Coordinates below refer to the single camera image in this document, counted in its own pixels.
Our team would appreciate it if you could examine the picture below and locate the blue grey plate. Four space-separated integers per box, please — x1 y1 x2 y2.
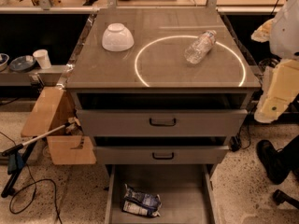
9 55 36 73

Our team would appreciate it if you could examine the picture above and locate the grey top drawer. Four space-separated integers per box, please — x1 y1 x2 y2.
77 92 247 137

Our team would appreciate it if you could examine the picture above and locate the grey bowl at edge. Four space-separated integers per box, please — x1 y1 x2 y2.
0 53 9 72

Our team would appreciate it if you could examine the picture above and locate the reacher grabber tool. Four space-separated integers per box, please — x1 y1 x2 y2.
1 118 80 198

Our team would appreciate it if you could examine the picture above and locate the grey drawer cabinet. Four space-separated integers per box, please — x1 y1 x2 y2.
65 7 262 179

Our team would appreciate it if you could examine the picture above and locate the grey middle drawer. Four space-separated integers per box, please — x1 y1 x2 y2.
93 137 229 164

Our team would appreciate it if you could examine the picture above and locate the grey open bottom drawer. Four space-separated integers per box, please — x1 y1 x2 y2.
105 164 219 224

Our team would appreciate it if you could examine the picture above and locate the blue chip bag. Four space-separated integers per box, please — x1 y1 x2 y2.
122 185 162 217

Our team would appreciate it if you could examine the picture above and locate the black shoe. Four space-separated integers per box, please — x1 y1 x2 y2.
256 140 290 185

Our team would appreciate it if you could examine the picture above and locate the grey side shelf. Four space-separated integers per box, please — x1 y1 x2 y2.
0 65 66 86

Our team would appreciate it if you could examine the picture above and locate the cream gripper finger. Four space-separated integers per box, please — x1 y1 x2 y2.
251 19 273 43
254 59 299 123

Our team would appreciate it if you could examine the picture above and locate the clear plastic water bottle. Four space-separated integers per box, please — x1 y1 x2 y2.
184 30 217 64

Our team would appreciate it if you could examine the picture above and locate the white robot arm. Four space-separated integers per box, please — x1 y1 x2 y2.
251 0 299 123

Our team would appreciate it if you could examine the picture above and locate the white paper cup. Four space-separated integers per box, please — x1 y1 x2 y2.
33 49 51 69

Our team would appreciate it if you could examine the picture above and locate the white upturned bowl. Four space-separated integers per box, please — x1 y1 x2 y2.
102 23 135 52

